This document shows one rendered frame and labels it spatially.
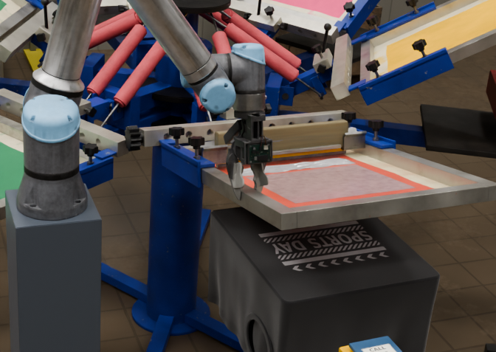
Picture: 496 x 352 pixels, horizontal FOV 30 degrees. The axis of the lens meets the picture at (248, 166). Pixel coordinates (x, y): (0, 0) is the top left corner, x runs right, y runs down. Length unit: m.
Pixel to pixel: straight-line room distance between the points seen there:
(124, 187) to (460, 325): 1.87
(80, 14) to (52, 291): 0.60
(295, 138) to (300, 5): 1.35
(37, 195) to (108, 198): 2.74
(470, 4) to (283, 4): 0.83
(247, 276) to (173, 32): 0.77
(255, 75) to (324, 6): 1.80
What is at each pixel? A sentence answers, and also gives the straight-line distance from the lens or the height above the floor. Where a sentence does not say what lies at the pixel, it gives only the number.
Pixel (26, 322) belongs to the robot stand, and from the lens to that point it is 2.09.
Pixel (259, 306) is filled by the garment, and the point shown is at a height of 0.86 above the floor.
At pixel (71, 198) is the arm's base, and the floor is 1.24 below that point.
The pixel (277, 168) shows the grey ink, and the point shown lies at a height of 1.09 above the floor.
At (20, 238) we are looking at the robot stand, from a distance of 1.98.
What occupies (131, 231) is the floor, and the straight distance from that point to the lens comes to 4.42.
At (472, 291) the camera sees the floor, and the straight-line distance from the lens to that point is 4.27.
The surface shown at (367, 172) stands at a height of 1.11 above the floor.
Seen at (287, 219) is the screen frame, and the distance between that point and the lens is 2.00.
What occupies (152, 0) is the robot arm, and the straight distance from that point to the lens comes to 1.87.
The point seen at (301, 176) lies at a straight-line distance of 2.47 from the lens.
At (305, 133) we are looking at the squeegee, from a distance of 2.64.
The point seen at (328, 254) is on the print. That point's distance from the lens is 2.43.
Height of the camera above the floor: 2.15
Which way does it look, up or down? 25 degrees down
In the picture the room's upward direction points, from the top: 5 degrees clockwise
